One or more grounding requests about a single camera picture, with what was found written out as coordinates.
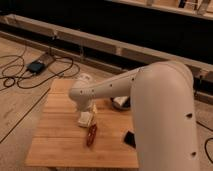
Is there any white sponge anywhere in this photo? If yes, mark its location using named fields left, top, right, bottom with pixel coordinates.
left=78, top=112, right=93, bottom=127

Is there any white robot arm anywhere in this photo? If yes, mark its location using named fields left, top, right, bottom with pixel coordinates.
left=69, top=61, right=200, bottom=171

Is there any red brown snack bar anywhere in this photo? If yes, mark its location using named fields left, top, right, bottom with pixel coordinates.
left=86, top=124, right=97, bottom=147

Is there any white box in bowl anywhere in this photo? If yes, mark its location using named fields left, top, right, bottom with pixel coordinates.
left=114, top=96, right=128, bottom=106

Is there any dark bowl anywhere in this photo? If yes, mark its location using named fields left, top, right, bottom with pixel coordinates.
left=111, top=97, right=131, bottom=110

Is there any wooden table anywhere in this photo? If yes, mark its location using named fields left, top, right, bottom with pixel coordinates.
left=26, top=79, right=138, bottom=168

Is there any black rectangular device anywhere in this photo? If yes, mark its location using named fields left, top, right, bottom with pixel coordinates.
left=124, top=131, right=136, bottom=148

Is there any blue power adapter box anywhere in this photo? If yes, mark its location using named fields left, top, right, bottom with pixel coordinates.
left=27, top=61, right=45, bottom=74

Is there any black floor cable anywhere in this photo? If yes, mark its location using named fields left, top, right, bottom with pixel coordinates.
left=0, top=41, right=81, bottom=93

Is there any wooden wall rail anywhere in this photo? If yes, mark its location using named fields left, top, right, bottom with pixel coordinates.
left=0, top=14, right=213, bottom=82

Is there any black cable at right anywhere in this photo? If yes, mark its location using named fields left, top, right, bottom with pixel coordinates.
left=196, top=120, right=213, bottom=165

